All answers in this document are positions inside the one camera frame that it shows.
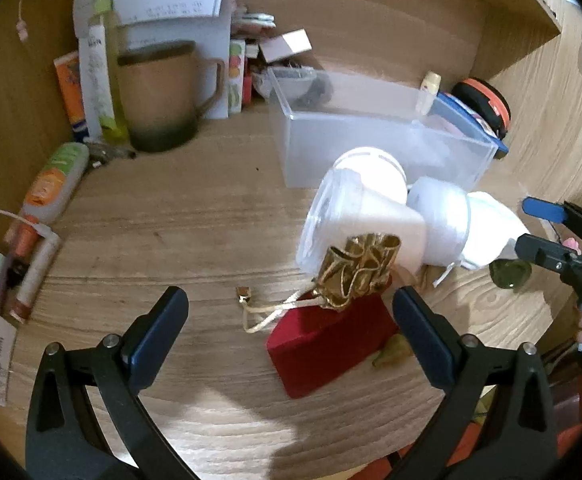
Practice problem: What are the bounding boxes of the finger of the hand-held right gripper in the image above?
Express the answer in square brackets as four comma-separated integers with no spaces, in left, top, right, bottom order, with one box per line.
[514,232,582,276]
[522,197,582,242]

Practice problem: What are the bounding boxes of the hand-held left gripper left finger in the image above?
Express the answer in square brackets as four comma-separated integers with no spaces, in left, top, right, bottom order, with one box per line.
[25,286,202,480]

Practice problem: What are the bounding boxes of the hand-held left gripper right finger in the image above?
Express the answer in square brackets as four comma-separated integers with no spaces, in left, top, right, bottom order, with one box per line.
[386,286,558,480]

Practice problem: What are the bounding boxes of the small gourd with cord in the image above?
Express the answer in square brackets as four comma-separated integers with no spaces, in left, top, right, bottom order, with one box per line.
[373,332,415,370]

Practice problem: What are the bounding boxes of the green glass ball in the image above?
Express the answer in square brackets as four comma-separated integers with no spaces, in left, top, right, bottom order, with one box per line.
[488,258,532,292]

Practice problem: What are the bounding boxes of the white cup with clear lid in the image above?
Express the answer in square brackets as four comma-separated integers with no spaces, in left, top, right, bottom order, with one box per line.
[296,166,429,282]

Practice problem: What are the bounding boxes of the white round jar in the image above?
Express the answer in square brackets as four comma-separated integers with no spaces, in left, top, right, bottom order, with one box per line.
[333,146,410,206]

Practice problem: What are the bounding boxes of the clear plastic storage box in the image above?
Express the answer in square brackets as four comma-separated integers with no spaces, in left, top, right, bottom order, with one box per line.
[267,67,500,192]

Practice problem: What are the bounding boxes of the blue zip pouch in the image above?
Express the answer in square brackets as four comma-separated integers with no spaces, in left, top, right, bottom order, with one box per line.
[433,92,510,161]

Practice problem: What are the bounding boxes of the red velvet box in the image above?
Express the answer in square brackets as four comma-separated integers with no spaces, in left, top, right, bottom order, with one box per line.
[266,287,402,400]

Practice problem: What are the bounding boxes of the wooden desk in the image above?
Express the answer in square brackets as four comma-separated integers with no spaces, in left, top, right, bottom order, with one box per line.
[0,60,582,480]

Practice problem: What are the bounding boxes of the orange and black round case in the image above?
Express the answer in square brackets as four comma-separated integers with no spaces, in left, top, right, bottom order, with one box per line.
[451,77,512,141]

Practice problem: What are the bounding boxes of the white and red lip balm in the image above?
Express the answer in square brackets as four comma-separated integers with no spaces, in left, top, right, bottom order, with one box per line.
[10,235,62,323]

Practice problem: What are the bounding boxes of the orange lip balm tube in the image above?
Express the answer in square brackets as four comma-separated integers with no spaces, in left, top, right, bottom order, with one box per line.
[3,220,40,262]

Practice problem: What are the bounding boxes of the small cream bottle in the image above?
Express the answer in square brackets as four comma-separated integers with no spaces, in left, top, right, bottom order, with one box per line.
[417,71,442,116]

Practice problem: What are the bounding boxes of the orange and green tube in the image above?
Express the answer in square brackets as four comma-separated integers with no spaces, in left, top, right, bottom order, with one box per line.
[21,142,90,226]

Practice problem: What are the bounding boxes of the brown ceramic mug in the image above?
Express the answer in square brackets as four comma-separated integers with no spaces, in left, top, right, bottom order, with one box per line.
[116,41,226,153]

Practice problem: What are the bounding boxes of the orange carton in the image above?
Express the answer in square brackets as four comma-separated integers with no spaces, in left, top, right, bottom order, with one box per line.
[53,51,92,141]

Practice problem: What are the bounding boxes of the green and white tube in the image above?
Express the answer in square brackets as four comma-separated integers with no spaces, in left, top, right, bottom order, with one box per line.
[87,0,129,143]

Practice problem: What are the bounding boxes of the fruit print box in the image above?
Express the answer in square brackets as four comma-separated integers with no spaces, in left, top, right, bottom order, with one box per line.
[228,40,248,113]

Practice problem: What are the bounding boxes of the small cardboard box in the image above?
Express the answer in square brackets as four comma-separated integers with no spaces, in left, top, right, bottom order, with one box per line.
[258,30,312,63]

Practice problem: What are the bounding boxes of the gold drawstring pouch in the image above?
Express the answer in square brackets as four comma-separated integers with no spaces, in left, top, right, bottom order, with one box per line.
[238,232,402,333]

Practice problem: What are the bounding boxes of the beaded hanging cord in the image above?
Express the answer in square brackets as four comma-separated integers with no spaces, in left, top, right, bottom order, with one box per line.
[15,0,30,41]

